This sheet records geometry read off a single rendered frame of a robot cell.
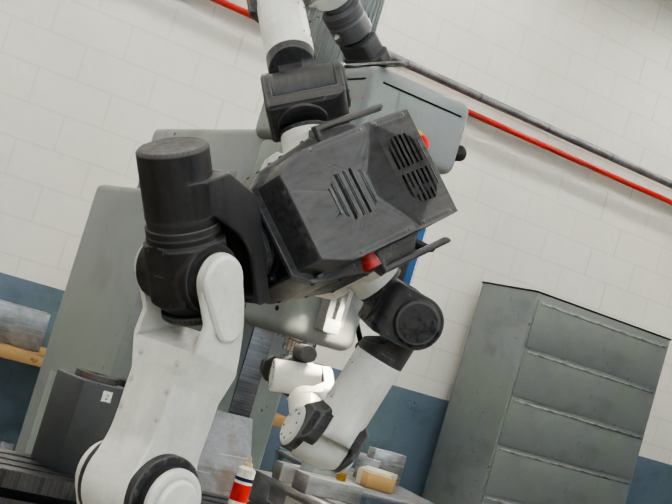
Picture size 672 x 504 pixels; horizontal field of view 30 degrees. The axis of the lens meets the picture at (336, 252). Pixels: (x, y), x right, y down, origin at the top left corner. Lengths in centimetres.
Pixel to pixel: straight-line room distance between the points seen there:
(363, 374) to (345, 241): 31
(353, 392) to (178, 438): 37
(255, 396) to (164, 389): 120
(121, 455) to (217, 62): 544
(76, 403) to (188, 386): 59
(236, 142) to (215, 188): 113
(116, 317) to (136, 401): 107
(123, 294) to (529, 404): 502
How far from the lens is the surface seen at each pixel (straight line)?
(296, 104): 219
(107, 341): 307
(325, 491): 276
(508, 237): 844
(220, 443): 309
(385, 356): 220
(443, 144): 265
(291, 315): 263
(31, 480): 245
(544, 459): 799
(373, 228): 202
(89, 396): 253
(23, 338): 637
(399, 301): 215
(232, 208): 194
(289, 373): 249
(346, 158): 204
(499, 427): 773
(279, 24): 232
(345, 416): 221
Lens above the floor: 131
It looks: 4 degrees up
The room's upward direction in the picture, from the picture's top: 17 degrees clockwise
